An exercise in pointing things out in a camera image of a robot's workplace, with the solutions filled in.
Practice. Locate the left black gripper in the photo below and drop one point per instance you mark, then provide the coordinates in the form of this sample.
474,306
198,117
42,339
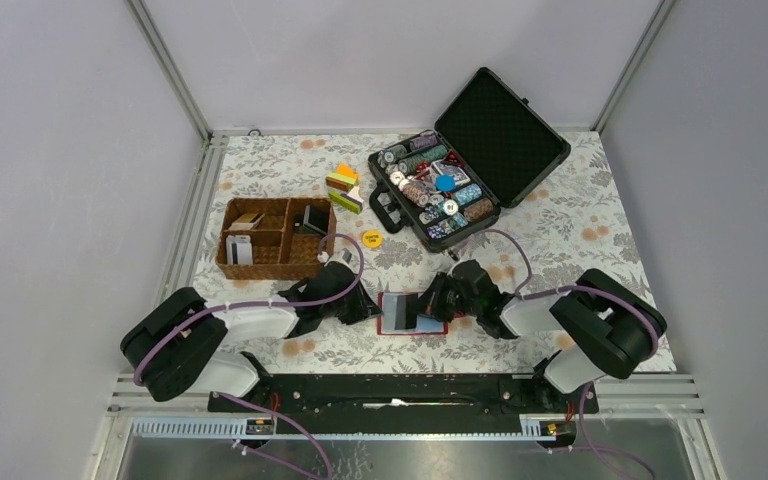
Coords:
365,308

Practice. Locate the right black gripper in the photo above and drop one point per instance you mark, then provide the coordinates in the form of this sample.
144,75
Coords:
431,300

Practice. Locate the red card holder wallet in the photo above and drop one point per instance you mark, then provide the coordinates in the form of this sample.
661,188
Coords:
426,326

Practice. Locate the black VIP card stack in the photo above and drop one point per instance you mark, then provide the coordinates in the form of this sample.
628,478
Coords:
311,222

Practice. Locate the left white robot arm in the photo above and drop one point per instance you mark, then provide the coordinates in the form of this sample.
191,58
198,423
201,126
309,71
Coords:
176,348

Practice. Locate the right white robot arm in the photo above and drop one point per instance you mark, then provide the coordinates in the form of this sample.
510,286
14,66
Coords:
612,329

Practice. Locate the playing card deck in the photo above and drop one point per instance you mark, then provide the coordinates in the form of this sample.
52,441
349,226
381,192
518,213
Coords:
441,167

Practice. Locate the white card stack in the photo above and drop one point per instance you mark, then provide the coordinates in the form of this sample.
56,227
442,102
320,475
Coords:
239,250

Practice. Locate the gold card stack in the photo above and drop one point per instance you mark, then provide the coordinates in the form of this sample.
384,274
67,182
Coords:
246,222

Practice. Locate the yellow big blind button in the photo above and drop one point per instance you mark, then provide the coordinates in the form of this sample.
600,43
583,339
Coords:
372,239

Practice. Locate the brown wicker basket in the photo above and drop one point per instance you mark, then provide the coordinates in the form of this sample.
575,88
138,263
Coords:
279,254

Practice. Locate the green purple toy block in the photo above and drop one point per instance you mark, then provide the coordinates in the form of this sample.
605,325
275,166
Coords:
350,200

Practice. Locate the blue dealer chip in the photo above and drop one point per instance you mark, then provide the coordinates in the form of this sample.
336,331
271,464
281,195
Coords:
445,183

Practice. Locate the floral tablecloth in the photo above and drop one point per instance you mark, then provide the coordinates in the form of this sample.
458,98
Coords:
572,222

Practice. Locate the orange brown toy block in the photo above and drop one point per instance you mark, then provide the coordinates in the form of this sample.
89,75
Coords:
342,179

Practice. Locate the black poker chip case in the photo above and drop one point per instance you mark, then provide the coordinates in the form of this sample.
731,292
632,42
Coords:
504,146

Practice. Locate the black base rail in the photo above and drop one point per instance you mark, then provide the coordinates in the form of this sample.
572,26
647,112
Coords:
380,405

